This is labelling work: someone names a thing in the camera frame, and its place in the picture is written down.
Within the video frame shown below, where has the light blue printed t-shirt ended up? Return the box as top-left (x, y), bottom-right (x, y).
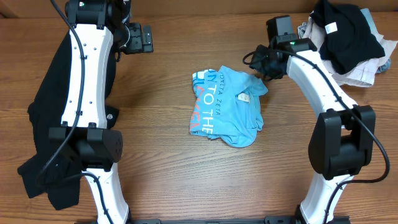
top-left (189, 66), bottom-right (268, 148)

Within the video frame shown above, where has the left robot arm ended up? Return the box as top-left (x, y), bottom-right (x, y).
top-left (49, 0), bottom-right (154, 223)

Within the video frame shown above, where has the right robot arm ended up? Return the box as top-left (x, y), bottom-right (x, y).
top-left (248, 16), bottom-right (376, 223)

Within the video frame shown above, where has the black folded garment on pile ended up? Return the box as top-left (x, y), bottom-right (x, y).
top-left (310, 0), bottom-right (385, 75)

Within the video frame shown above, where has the beige folded garment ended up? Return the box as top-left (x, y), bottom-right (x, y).
top-left (302, 17), bottom-right (397, 87)

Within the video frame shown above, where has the grey-blue garment under pile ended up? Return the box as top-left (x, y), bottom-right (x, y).
top-left (297, 8), bottom-right (392, 73)

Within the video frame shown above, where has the black t-shirt on left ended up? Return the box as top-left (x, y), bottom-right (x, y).
top-left (17, 29), bottom-right (121, 211)

